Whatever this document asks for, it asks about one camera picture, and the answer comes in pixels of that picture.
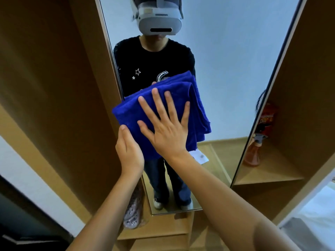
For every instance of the person's right hand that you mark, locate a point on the person's right hand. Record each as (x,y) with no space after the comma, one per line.
(167,133)

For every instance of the person's left hand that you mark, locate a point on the person's left hand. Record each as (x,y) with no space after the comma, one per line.
(129,154)

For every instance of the blue cloth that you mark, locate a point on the blue cloth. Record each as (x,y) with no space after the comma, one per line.
(130,112)

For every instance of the orange spray bottle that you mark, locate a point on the orange spray bottle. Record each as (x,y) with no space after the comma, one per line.
(254,154)

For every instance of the tall framed mirror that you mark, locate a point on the tall framed mirror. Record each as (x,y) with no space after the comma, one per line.
(235,49)

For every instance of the person's right forearm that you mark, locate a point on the person's right forearm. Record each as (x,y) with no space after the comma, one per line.
(235,206)

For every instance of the person's left forearm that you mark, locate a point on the person's left forearm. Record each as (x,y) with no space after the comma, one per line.
(107,219)

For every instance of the wooden wardrobe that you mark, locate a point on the wooden wardrobe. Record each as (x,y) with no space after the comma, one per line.
(52,101)

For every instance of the grey dotted slipper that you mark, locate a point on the grey dotted slipper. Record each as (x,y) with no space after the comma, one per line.
(134,203)

